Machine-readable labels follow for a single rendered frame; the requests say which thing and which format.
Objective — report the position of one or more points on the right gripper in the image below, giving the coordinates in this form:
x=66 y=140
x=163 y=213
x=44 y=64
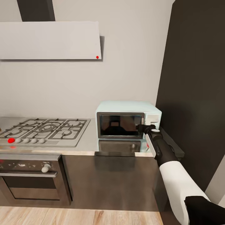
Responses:
x=142 y=128

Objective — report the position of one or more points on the burner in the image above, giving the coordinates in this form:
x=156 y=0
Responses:
x=56 y=132

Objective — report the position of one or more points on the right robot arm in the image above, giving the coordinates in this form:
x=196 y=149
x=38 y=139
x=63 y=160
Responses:
x=189 y=203

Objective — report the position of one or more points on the fridge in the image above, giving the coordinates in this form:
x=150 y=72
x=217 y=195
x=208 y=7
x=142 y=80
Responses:
x=191 y=94

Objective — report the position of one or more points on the range hood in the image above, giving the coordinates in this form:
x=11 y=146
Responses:
x=39 y=36

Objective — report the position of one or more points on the microwave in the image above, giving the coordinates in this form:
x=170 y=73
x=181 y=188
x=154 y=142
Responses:
x=118 y=119

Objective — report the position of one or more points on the oven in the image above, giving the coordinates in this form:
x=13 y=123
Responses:
x=30 y=179

